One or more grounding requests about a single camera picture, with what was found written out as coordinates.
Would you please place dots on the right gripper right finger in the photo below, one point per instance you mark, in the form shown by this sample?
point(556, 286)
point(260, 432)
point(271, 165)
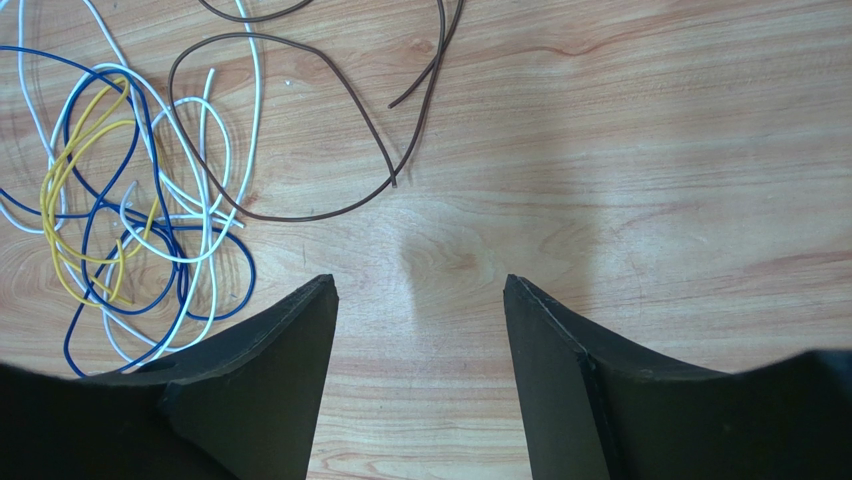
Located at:
point(596, 405)

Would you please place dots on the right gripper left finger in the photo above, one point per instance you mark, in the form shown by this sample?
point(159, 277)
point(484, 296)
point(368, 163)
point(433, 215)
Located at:
point(242, 404)

